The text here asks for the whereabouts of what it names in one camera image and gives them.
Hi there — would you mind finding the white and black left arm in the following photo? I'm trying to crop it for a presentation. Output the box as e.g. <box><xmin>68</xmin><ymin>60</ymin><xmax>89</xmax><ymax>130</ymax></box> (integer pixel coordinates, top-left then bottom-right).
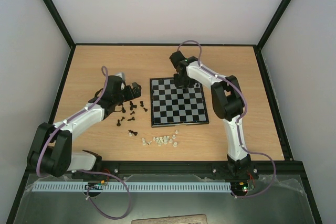
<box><xmin>27</xmin><ymin>72</ymin><xmax>142</xmax><ymax>177</ymax></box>

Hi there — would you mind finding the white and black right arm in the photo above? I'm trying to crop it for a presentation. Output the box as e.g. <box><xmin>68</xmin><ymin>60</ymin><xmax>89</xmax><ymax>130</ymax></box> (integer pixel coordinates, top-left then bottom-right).
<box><xmin>170</xmin><ymin>50</ymin><xmax>251</xmax><ymax>178</ymax></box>

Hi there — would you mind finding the white chess pieces cluster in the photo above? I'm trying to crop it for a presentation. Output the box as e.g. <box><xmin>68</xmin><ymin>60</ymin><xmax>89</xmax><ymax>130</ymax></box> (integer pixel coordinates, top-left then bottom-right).
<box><xmin>153</xmin><ymin>134</ymin><xmax>177</xmax><ymax>146</ymax></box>

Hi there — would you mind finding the small circuit board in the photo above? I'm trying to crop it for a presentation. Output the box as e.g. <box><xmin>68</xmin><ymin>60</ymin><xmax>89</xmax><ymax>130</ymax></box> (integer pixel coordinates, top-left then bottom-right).
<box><xmin>236</xmin><ymin>180</ymin><xmax>256</xmax><ymax>192</ymax></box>

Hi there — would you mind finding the black and grey chessboard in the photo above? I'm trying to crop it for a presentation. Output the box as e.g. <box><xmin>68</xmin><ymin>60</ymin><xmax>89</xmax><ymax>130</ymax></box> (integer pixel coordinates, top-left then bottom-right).
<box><xmin>150</xmin><ymin>78</ymin><xmax>209</xmax><ymax>127</ymax></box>

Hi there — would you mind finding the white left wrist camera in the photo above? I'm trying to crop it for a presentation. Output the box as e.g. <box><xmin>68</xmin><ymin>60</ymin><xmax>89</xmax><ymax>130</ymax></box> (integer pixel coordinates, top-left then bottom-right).
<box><xmin>115</xmin><ymin>72</ymin><xmax>125</xmax><ymax>82</ymax></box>

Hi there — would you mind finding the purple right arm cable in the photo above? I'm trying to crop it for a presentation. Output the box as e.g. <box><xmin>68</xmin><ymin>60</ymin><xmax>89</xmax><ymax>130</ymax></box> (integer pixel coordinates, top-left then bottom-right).
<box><xmin>176</xmin><ymin>40</ymin><xmax>276</xmax><ymax>199</ymax></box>

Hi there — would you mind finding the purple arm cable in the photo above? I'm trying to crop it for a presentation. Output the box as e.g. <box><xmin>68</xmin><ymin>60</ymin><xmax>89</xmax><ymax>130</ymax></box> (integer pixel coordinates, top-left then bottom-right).
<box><xmin>176</xmin><ymin>40</ymin><xmax>276</xmax><ymax>199</ymax></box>
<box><xmin>35</xmin><ymin>66</ymin><xmax>131</xmax><ymax>220</ymax></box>

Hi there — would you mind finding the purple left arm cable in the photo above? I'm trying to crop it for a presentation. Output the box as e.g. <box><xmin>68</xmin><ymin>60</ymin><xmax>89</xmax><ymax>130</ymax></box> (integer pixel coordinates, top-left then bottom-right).
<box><xmin>35</xmin><ymin>66</ymin><xmax>131</xmax><ymax>220</ymax></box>

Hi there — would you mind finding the light blue cable duct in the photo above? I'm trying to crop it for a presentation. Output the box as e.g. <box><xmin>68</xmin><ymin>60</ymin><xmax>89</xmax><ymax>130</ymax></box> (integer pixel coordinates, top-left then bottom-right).
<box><xmin>31</xmin><ymin>182</ymin><xmax>232</xmax><ymax>193</ymax></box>

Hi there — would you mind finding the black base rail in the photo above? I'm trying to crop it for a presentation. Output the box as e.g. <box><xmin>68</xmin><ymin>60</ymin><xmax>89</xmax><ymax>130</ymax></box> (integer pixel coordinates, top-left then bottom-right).
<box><xmin>26</xmin><ymin>160</ymin><xmax>305</xmax><ymax>180</ymax></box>

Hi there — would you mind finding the black enclosure frame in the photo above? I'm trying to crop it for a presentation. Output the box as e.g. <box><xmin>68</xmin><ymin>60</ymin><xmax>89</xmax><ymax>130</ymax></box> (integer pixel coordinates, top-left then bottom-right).
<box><xmin>5</xmin><ymin>0</ymin><xmax>336</xmax><ymax>224</ymax></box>

